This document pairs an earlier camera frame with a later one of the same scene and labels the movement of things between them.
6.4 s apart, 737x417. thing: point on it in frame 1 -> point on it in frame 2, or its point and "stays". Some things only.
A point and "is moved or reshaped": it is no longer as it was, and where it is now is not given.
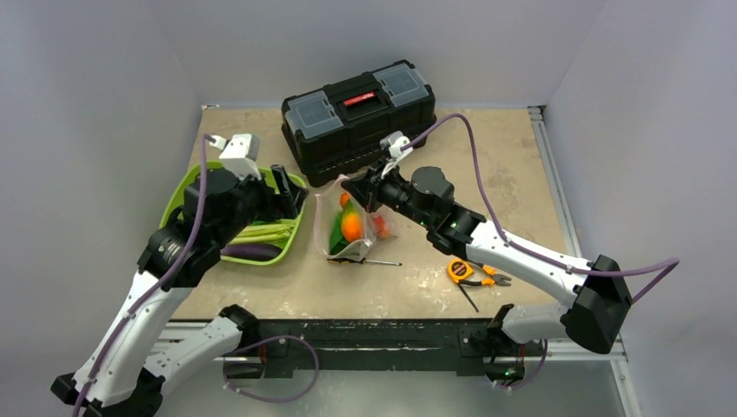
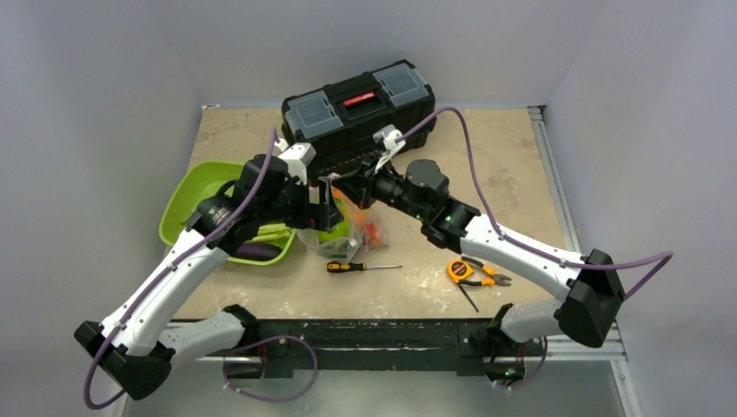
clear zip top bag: x=345 y=229 is moved or reshaped
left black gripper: x=275 y=205 -> x=309 y=215
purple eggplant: x=249 y=251 stays
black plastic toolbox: x=335 y=130 stays
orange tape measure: x=458 y=269 stays
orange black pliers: x=498 y=279 stays
